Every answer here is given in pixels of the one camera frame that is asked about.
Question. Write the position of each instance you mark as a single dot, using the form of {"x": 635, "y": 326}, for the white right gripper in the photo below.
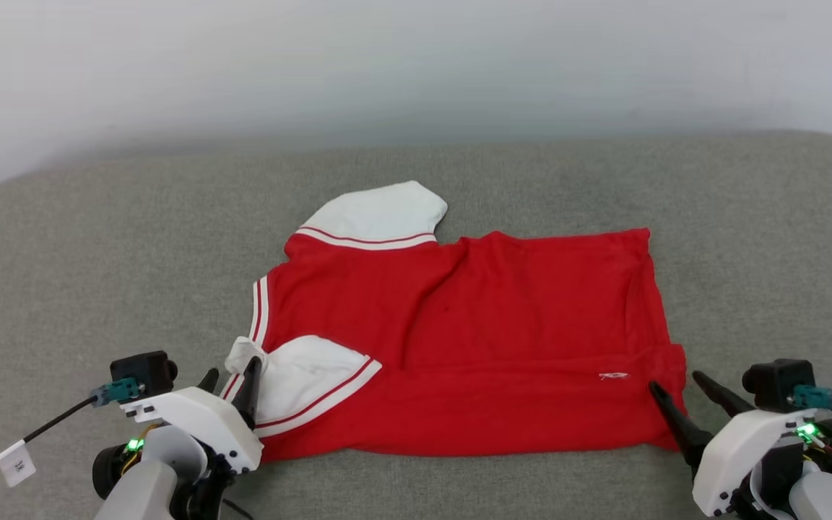
{"x": 741, "y": 455}

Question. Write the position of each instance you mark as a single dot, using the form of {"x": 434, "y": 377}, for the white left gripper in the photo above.
{"x": 199, "y": 419}

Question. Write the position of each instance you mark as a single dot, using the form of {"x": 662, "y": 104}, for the red white jersey shirt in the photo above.
{"x": 503, "y": 339}

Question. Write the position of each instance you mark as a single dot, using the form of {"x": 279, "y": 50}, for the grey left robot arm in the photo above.
{"x": 145, "y": 491}

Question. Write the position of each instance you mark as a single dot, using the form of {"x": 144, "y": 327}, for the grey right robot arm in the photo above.
{"x": 828, "y": 500}

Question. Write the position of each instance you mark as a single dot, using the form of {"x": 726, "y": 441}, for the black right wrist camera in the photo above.
{"x": 781, "y": 383}

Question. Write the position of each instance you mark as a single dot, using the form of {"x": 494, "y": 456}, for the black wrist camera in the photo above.
{"x": 145, "y": 372}
{"x": 781, "y": 383}

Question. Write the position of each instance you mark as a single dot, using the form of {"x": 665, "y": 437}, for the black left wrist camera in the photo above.
{"x": 145, "y": 372}

